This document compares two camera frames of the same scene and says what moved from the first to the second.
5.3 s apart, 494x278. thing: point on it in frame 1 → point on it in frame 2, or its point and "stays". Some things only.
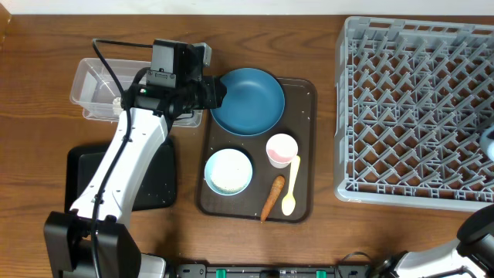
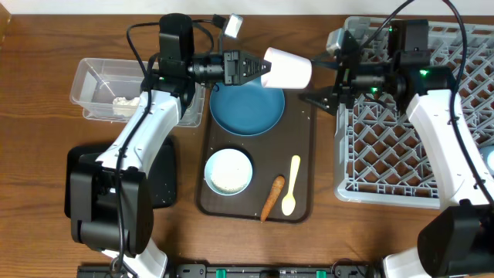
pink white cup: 280,149 → 288,71
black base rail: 271,270 stays
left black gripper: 214,92 → 230,57
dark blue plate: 253,103 stays
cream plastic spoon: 289,203 stays
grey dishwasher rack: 412,99 stays
